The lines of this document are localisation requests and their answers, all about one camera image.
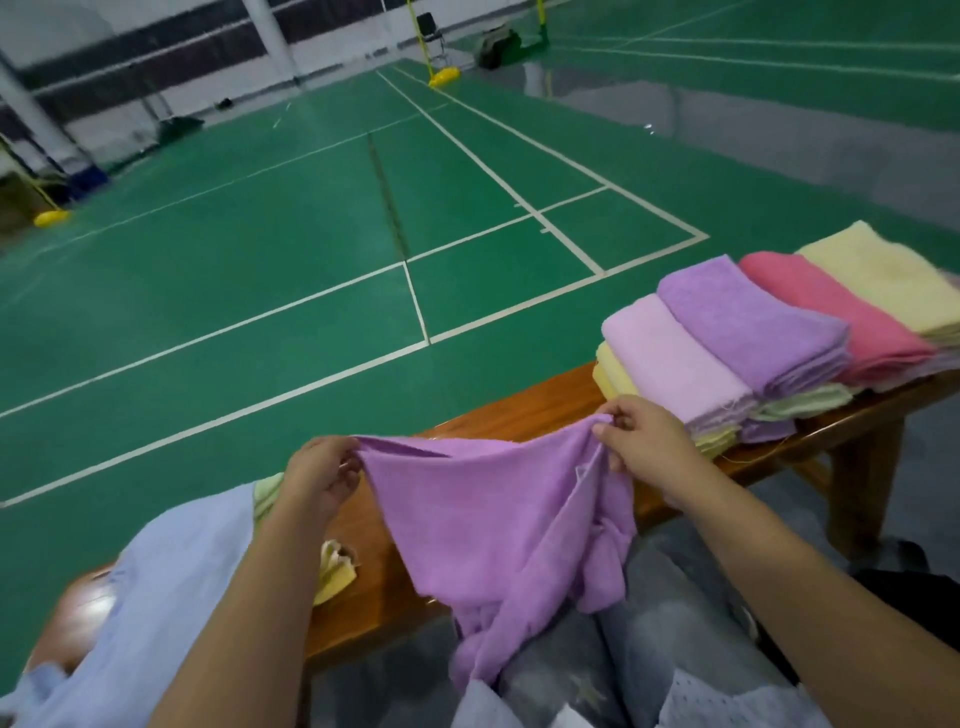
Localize black sports bag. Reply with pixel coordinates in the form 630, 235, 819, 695
474, 22, 549, 71

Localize person's right forearm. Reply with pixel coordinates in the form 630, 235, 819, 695
682, 465, 960, 728

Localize brown wooden bench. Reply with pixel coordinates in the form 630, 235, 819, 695
22, 364, 960, 677

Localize person's grey trousers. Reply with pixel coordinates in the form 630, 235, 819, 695
450, 532, 782, 728

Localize person's right hand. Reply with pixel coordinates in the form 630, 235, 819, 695
592, 394, 722, 504

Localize light green striped towel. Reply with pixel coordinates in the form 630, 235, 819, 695
750, 382, 857, 423

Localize person's left hand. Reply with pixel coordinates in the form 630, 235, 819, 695
270, 435, 365, 530

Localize purple towel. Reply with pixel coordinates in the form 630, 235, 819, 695
354, 414, 639, 692
738, 415, 800, 446
657, 253, 852, 401

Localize person's left forearm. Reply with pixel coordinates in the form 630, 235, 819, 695
150, 507, 332, 728

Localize hot pink towel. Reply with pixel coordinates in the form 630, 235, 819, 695
738, 250, 938, 389

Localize yellow white striped cloth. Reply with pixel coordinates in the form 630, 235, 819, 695
312, 538, 359, 608

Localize white blue towel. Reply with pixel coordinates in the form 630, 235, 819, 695
0, 480, 260, 728

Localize pale yellow towel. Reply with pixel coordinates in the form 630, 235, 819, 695
592, 340, 741, 459
796, 220, 960, 347

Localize dark folding chair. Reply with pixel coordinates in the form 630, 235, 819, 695
415, 12, 447, 62

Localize yellow green towel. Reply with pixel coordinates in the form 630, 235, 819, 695
252, 471, 287, 524

